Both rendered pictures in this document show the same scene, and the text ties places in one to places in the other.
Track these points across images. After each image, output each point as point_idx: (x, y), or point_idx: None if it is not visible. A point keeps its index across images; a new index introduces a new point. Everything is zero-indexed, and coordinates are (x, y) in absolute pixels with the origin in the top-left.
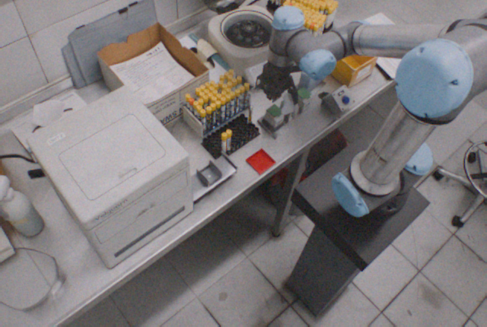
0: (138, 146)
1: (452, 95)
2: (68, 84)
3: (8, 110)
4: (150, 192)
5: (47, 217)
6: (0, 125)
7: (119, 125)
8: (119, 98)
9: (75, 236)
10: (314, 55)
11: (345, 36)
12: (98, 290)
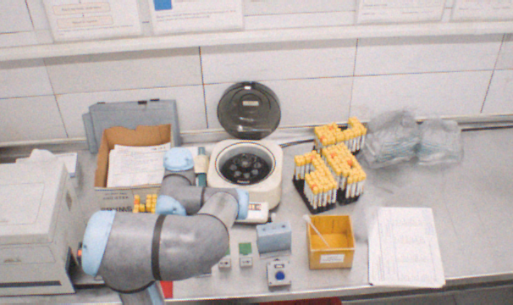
0: (24, 207)
1: (82, 257)
2: (85, 146)
3: (30, 146)
4: (12, 246)
5: None
6: (21, 154)
7: (30, 186)
8: (48, 168)
9: None
10: (162, 200)
11: (207, 196)
12: None
